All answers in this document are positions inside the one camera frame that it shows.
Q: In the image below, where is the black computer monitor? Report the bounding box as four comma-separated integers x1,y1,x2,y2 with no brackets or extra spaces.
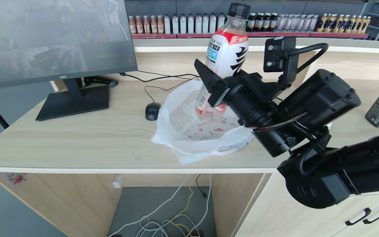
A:
0,0,139,122

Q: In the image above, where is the white cable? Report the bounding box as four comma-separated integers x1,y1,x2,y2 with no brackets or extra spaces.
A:
107,174,190,237
137,174,214,237

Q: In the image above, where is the black monitor cable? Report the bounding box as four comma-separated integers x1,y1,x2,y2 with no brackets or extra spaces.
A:
120,71,200,83

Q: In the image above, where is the yellow cable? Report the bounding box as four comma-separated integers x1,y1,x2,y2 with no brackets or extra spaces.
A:
169,178,199,235

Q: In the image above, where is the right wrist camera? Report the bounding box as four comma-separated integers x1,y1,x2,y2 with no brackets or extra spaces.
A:
263,36,300,89

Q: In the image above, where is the white drink bottle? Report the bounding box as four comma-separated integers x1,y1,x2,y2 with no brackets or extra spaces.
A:
195,3,251,121

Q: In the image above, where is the grey shop shelf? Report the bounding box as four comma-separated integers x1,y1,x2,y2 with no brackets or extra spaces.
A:
125,0,371,39

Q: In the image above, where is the thin black cable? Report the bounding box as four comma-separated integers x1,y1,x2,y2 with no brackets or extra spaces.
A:
195,174,207,198

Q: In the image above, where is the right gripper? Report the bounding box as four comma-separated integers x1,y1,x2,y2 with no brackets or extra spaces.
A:
194,59,284,128

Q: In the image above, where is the black handheld device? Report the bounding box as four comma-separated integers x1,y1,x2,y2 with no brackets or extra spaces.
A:
77,76,118,88

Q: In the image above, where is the white plastic shopping bag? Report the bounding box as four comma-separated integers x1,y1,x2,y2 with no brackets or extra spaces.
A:
151,80,254,165

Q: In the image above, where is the black computer mouse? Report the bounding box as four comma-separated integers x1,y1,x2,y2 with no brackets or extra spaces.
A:
145,102,161,121

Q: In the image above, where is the black mouse cable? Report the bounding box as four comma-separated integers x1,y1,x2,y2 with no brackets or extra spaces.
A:
144,78,197,103

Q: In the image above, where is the small white bracket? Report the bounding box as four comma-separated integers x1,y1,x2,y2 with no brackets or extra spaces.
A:
113,174,125,189

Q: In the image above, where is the wooden counter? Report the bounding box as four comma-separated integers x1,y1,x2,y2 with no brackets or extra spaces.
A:
0,37,379,237

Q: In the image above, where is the wooden drawer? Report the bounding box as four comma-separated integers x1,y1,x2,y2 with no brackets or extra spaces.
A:
260,171,379,198

